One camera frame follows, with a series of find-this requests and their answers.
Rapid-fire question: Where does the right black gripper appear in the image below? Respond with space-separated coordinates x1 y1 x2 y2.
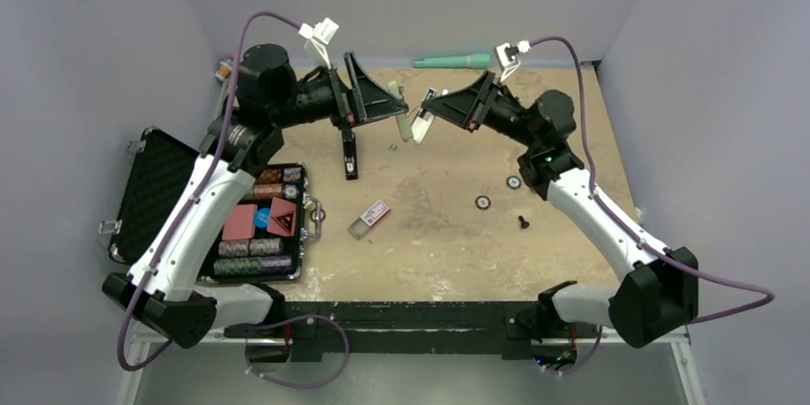
422 71 541 150

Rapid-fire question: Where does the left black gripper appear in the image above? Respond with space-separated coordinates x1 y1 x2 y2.
269 52 407 130

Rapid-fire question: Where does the green staple case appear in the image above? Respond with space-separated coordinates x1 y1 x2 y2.
387 80 449 145

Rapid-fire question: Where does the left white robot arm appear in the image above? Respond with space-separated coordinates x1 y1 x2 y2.
102 44 409 349

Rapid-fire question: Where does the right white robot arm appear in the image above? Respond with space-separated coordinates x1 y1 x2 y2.
419 72 698 348

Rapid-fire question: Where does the green microphone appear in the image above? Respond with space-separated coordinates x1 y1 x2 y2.
412 53 491 69

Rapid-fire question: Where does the small staple box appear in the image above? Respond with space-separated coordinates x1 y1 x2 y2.
348 200 390 240

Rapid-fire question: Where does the black poker chip case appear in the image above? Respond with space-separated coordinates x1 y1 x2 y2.
99 127 323 285

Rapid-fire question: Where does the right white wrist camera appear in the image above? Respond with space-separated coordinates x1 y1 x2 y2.
494 40 531 84

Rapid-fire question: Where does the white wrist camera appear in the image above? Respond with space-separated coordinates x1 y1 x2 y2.
494 40 531 84
298 17 340 70

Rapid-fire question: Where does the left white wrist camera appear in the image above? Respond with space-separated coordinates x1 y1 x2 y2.
298 17 340 70

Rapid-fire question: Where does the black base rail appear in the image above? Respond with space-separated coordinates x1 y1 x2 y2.
224 301 597 362

